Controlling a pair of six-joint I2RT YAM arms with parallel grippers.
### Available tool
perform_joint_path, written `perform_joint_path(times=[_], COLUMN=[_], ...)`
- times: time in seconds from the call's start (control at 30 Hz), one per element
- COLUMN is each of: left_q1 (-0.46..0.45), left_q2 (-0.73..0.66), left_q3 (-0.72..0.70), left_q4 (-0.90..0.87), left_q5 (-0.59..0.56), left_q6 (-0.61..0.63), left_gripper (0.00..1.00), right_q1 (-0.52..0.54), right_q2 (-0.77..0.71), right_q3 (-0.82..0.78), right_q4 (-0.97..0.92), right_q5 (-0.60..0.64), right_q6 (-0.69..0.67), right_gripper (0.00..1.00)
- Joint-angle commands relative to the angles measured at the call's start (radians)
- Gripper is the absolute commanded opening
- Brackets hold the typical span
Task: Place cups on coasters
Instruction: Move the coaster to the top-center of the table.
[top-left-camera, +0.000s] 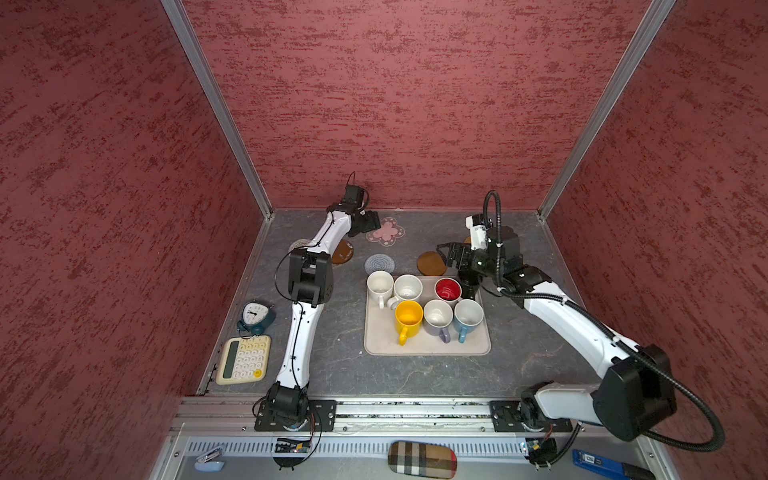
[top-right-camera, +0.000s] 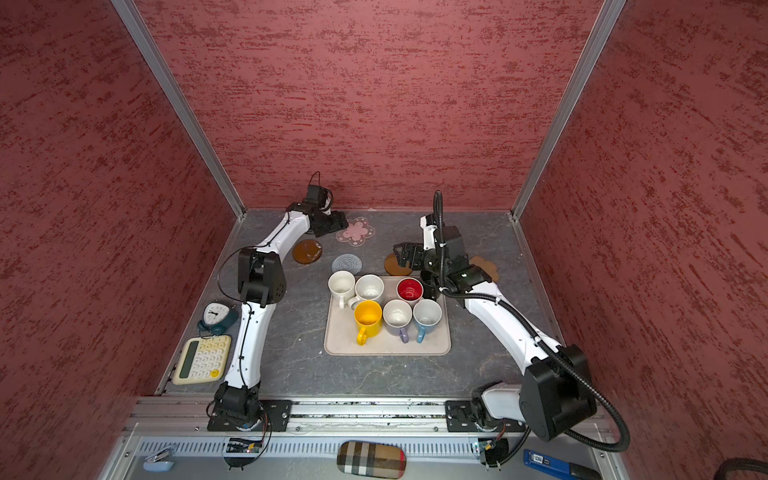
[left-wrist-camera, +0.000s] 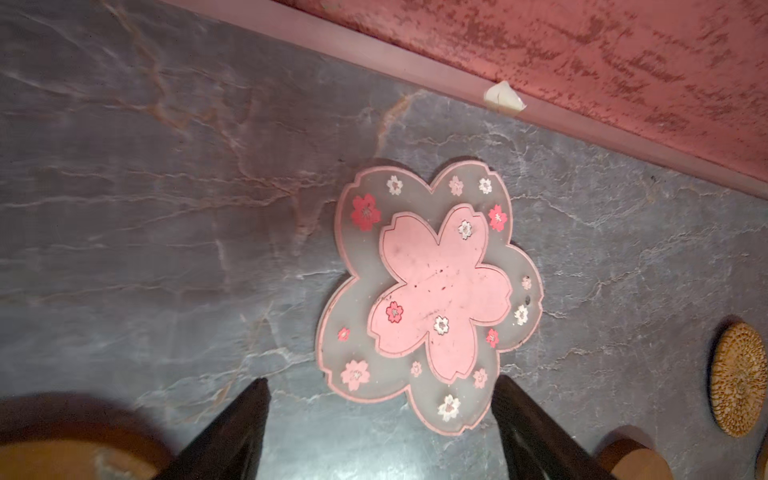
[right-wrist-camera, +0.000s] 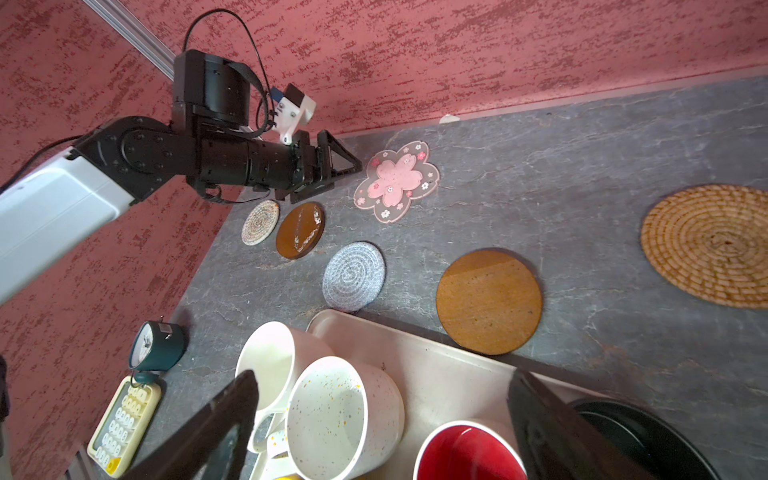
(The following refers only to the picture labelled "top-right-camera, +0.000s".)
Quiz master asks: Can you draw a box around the dark brown glossy coaster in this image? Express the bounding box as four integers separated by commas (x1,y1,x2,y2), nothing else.
292,239,323,265

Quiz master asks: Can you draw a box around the pink flower coaster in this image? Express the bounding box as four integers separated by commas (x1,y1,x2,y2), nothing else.
335,217,376,248

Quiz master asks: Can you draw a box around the brown wooden flower coaster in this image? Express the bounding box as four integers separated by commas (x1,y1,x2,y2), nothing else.
469,256,500,282

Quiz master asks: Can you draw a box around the grey woven round coaster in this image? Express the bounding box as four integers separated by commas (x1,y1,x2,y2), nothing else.
331,253,363,275

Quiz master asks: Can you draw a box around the brown cork round coaster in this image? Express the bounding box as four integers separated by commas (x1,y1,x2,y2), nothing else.
384,253,412,276

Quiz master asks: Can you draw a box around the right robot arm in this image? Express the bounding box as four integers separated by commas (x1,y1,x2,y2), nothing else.
393,215,597,441

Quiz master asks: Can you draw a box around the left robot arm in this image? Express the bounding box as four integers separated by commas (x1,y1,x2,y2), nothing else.
212,199,348,431

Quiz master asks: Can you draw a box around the red inside white mug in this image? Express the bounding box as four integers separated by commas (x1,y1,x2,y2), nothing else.
396,277,424,306

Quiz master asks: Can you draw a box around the light blue mug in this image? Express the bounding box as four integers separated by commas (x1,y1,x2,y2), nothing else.
413,299,443,343

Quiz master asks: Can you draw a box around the cream white mug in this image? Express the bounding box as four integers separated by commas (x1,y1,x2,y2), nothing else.
328,270,356,309

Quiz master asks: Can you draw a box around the white speckled mug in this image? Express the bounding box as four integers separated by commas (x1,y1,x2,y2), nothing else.
347,274,385,310

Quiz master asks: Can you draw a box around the yellow mug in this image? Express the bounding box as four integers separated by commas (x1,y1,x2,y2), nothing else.
354,300,383,346

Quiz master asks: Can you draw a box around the beige rectangular tray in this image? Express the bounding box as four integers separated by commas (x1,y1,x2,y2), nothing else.
324,276,451,356

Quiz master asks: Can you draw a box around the cream calculator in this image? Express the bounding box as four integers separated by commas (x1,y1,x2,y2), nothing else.
171,335,232,385

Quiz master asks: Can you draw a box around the right circuit board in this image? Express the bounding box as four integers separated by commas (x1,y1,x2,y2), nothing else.
475,438,510,457

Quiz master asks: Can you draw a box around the circuit board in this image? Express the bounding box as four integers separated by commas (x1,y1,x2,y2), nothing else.
225,438,264,455
475,438,510,457

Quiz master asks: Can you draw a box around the plaid glasses case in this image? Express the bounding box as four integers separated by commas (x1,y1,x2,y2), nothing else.
336,440,407,479

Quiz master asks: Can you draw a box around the left circuit board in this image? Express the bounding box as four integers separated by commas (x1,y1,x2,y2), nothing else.
225,438,264,455

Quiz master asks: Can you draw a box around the blue tool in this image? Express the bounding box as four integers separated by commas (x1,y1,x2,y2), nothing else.
523,449,603,480

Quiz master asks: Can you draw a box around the small stapler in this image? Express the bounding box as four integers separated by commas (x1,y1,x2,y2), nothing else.
142,446,175,473

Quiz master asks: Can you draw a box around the lavender handle mug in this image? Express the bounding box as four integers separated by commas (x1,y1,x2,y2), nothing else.
383,299,413,344

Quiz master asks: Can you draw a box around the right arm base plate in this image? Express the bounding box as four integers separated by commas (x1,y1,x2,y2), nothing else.
444,399,525,433

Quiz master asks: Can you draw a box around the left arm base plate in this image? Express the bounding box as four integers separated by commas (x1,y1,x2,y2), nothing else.
206,400,294,433

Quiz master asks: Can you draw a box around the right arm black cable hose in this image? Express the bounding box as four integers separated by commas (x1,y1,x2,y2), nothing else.
431,190,631,454

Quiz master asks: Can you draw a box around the aluminium rail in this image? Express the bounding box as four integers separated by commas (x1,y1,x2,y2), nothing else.
123,394,480,436

